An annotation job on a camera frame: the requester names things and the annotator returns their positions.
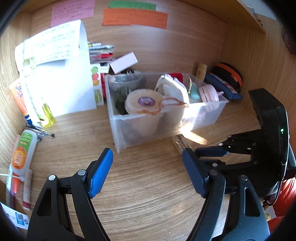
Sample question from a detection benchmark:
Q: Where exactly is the pink round portable fan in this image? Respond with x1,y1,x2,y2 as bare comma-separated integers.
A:
198,84,224,113

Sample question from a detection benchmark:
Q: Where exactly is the white drawstring cloth bag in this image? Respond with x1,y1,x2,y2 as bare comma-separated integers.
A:
141,74,190,115

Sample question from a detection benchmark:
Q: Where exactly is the red embroidered charm pouch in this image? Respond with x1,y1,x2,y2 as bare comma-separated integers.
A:
169,73,183,83

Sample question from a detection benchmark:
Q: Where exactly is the wooden clip on table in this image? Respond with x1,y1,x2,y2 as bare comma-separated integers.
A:
171,135,191,155

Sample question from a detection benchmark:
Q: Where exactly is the orange jacket sleeve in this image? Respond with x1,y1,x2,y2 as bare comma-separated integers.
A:
268,177,295,232

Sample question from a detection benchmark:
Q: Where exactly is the blue patchwork pencil pouch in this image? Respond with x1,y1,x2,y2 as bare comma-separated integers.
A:
204,73,243,100

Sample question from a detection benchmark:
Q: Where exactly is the black orange round case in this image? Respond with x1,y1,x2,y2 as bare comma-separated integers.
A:
210,62,243,93

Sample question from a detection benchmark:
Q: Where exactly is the orange white lotion tube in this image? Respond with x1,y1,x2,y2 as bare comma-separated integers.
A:
11,130,38,182

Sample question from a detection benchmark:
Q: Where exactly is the yellow cream tube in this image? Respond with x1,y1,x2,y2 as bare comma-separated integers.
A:
196,63,207,81

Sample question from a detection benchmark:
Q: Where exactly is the clear plastic storage bin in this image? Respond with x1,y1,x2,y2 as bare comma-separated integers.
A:
105,73,228,153

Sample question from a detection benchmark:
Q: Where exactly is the white tape roll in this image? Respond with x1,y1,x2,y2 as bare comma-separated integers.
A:
125,89,163,114

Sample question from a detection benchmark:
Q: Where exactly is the white small cardboard box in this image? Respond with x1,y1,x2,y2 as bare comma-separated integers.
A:
109,52,138,74

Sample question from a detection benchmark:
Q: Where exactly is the stack of books and cards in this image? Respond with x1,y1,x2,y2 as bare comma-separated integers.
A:
88,42,115,73

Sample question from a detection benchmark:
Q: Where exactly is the orange sticky note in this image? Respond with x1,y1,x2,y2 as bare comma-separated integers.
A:
102,8,168,29

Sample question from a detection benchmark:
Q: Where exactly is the green sticky note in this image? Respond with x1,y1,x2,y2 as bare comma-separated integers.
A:
109,1,157,11

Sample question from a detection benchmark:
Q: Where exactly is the pink sticky note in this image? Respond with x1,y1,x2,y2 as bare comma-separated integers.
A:
50,0,95,27

